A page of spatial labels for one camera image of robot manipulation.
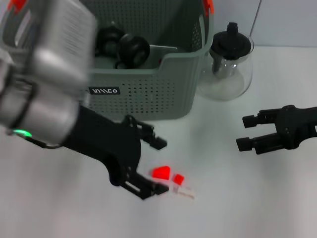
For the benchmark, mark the grey-green perforated storage bin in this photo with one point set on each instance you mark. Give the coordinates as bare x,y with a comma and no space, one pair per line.
148,99

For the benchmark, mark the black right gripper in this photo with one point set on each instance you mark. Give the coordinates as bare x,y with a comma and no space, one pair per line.
297,126

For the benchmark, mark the glass teacup with black sleeve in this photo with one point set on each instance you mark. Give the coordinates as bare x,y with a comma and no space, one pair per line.
133,50
109,39

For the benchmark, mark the bright red slope brick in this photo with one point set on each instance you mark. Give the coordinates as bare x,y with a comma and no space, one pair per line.
162,172

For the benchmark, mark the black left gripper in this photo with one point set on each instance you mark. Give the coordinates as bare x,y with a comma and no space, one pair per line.
106,141

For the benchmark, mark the glass teapot with black lid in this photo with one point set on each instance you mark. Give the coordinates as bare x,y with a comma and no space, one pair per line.
230,44

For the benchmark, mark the small red brick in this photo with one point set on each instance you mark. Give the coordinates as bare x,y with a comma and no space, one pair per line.
178,179

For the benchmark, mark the long white brick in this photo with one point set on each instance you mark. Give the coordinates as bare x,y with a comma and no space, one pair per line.
185,193

